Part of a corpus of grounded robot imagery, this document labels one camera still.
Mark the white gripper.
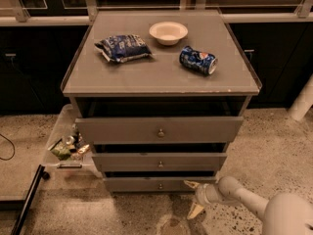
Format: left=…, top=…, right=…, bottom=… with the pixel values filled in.
left=184, top=180, right=225, bottom=219

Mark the grey bottom drawer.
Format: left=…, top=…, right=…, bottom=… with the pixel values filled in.
left=104, top=176, right=216, bottom=193

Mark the grey drawer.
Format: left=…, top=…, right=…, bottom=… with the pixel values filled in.
left=75, top=117, right=244, bottom=144
left=92, top=153, right=226, bottom=172
left=104, top=176, right=216, bottom=193

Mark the grey middle drawer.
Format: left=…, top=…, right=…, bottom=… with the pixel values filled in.
left=92, top=153, right=226, bottom=172

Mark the grey drawer cabinet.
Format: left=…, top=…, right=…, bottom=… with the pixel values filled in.
left=62, top=11, right=261, bottom=180

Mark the grey top drawer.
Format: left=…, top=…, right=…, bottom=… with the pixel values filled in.
left=75, top=117, right=244, bottom=144

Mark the blue pepsi can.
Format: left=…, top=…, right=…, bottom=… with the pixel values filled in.
left=179, top=46, right=217, bottom=76

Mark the clear plastic storage bin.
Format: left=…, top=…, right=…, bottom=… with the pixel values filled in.
left=41, top=104, right=101, bottom=177

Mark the green snack packet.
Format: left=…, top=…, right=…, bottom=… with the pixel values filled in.
left=49, top=140, right=71, bottom=161

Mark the white bowl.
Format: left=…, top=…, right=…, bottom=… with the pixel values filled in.
left=149, top=22, right=188, bottom=46

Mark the blue chip bag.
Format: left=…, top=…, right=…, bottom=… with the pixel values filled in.
left=95, top=34, right=152, bottom=64

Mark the white cylindrical post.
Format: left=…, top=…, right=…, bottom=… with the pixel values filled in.
left=289, top=74, right=313, bottom=121

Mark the black floor rail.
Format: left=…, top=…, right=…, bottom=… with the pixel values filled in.
left=10, top=164, right=46, bottom=235

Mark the black cable on floor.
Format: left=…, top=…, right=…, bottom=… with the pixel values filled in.
left=0, top=133, right=17, bottom=162

